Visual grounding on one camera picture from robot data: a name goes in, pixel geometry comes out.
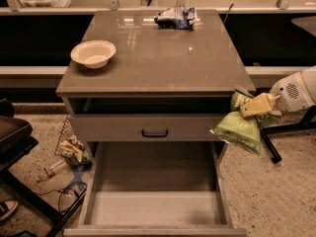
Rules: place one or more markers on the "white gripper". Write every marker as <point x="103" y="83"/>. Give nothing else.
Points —
<point x="289" y="94"/>

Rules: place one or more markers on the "green jalapeno chip bag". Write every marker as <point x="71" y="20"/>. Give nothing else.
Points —
<point x="243" y="132"/>

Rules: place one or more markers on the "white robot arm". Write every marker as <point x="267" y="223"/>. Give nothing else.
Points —
<point x="313" y="88"/>

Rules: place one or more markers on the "grey drawer cabinet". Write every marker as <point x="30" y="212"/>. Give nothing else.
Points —
<point x="155" y="71"/>

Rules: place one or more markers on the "blue white chip bag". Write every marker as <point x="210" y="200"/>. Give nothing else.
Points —
<point x="179" y="18"/>

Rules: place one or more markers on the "open bottom drawer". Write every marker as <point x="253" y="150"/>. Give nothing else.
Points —
<point x="155" y="189"/>

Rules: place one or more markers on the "chip bag on floor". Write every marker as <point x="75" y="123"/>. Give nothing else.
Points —
<point x="74" y="151"/>

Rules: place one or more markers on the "black metal stand base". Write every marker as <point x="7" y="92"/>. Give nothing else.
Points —
<point x="306" y="123"/>

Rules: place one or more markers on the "white bowl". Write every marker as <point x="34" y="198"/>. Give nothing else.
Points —
<point x="93" y="54"/>

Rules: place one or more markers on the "clear plastic bottle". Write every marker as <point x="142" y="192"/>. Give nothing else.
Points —
<point x="52" y="170"/>

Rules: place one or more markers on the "black sneaker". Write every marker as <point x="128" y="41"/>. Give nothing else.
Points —
<point x="7" y="208"/>

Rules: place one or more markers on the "closed drawer with black handle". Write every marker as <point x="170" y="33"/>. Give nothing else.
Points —
<point x="143" y="127"/>

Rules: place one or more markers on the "wire rack on floor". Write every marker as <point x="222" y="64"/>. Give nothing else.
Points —
<point x="65" y="133"/>

